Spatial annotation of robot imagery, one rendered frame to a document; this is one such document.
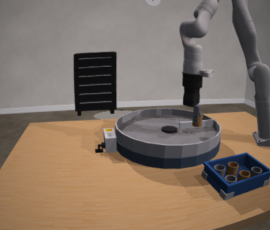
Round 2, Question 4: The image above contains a blue crate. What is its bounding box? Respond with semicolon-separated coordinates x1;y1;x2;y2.
201;152;270;200

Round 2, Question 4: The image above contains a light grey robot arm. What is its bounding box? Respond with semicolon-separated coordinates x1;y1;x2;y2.
179;0;270;139

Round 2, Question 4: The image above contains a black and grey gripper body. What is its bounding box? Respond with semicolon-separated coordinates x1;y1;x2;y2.
182;59;214;107

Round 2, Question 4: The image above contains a bronze bushing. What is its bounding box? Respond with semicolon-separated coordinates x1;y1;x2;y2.
192;115;203;127
237;170;251;181
226;162;239;176

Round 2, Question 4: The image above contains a grey metal sleeve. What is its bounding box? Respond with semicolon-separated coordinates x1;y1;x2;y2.
214;164;226;178
224;175;237;184
250;167;262;177

